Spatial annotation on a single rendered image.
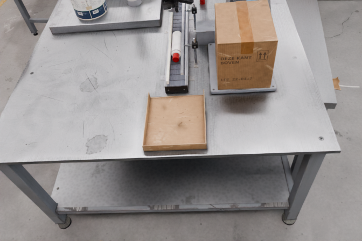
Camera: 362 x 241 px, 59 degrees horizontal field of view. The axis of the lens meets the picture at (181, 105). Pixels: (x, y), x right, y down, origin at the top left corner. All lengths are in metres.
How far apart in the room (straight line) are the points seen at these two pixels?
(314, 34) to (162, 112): 0.94
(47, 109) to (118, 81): 0.36
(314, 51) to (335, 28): 1.68
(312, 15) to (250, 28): 0.70
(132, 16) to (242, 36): 0.85
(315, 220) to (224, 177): 0.59
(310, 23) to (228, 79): 0.70
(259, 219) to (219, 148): 0.86
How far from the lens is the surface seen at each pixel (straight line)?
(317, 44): 1.82
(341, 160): 2.40
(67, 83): 1.74
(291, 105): 1.49
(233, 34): 1.36
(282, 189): 1.94
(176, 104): 1.47
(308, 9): 2.08
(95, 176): 2.08
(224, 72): 1.42
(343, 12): 3.68
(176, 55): 1.58
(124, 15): 2.02
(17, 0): 3.63
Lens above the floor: 1.93
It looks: 49 degrees down
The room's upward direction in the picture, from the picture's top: 8 degrees counter-clockwise
